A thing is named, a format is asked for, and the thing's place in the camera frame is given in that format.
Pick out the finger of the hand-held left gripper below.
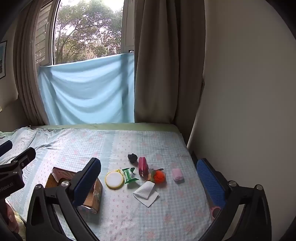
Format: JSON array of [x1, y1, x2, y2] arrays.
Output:
[[0, 147, 37, 174], [0, 140, 13, 158]]

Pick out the beige curtain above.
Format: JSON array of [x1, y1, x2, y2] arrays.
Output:
[[134, 0, 207, 125], [13, 0, 61, 126]]

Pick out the printed cardboard box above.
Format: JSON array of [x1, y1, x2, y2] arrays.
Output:
[[45, 167, 103, 214]]

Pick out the white paper towel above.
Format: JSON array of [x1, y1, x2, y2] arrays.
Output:
[[132, 181, 160, 208]]

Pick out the window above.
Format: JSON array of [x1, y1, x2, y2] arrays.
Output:
[[35, 0, 136, 66]]

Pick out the round yellow powder puff case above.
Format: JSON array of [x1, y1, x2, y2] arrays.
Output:
[[105, 170, 125, 189]]

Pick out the pink plastic item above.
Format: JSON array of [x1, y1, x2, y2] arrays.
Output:
[[210, 205, 222, 219]]

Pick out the framed wall picture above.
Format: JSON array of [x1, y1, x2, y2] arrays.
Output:
[[0, 40, 8, 80]]

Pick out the green mattress pad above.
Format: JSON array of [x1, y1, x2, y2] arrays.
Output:
[[0, 123, 182, 135]]

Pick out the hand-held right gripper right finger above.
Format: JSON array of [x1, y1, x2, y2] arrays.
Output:
[[196, 158, 273, 241]]

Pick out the pink zipper pouch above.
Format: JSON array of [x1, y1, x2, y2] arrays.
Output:
[[138, 157, 149, 178]]

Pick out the person's left hand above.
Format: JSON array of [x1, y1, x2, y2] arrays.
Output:
[[0, 201, 20, 233]]

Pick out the light blue window cloth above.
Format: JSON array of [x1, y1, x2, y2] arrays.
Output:
[[37, 53, 136, 126]]

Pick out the green wet wipes packet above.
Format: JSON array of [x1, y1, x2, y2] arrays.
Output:
[[122, 167, 139, 185]]

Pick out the checked floral bedsheet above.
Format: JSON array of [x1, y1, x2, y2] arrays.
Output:
[[0, 126, 213, 241]]

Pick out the orange fluffy pom-pom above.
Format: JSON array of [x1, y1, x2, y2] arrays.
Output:
[[153, 170, 166, 185]]

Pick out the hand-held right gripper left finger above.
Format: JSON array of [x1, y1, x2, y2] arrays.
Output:
[[26, 158, 102, 241]]

